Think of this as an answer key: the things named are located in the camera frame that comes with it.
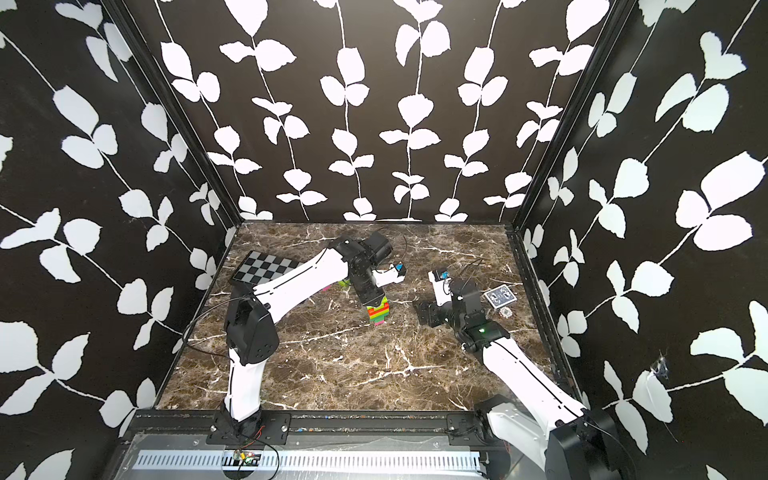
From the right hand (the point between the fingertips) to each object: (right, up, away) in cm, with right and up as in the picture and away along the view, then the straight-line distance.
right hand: (424, 293), depth 83 cm
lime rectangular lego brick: (-14, -7, +5) cm, 16 cm away
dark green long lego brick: (-14, -9, +7) cm, 18 cm away
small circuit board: (-45, -38, -12) cm, 60 cm away
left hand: (-14, 0, +2) cm, 14 cm away
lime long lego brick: (-11, -3, +1) cm, 12 cm away
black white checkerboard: (-57, +6, +21) cm, 61 cm away
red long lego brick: (-15, -6, +3) cm, 16 cm away
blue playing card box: (+27, -3, +15) cm, 31 cm away
